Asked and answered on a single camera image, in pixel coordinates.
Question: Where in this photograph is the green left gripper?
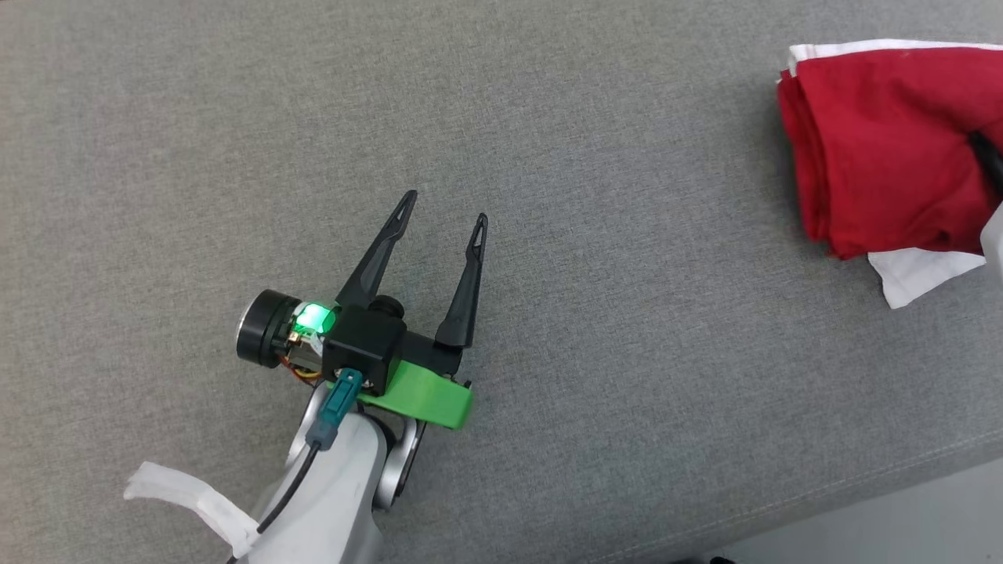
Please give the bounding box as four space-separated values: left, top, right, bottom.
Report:
335 190 489 431

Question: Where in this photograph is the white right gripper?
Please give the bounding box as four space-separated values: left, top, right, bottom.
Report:
967 129 1003 280

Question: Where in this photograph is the red and white jersey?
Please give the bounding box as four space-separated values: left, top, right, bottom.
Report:
776 38 1003 309

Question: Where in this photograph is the black cylindrical left gripper motor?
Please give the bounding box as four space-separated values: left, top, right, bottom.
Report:
236 289 338 385

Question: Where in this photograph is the white tape strip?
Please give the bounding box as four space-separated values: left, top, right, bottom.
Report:
123 461 260 559

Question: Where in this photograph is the black left cable teal connector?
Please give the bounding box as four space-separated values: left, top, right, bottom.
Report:
226 370 365 564

